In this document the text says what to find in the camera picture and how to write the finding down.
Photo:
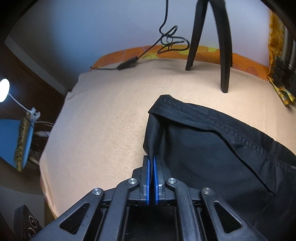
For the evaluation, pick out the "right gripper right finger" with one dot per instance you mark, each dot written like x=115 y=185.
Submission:
x=200 y=214

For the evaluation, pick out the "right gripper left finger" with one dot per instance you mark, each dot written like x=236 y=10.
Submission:
x=101 y=214

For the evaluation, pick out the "black pants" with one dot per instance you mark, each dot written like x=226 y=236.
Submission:
x=251 y=171

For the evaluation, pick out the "black speaker box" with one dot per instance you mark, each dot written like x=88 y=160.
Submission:
x=25 y=224

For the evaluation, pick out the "brown wooden door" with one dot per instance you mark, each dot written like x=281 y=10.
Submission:
x=28 y=88

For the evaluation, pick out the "white desk lamp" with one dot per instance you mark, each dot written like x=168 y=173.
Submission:
x=34 y=115

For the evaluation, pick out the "yellow patterned curtain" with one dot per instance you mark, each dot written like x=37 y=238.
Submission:
x=281 y=49

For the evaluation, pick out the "black camera tripod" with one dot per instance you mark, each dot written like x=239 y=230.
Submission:
x=216 y=34

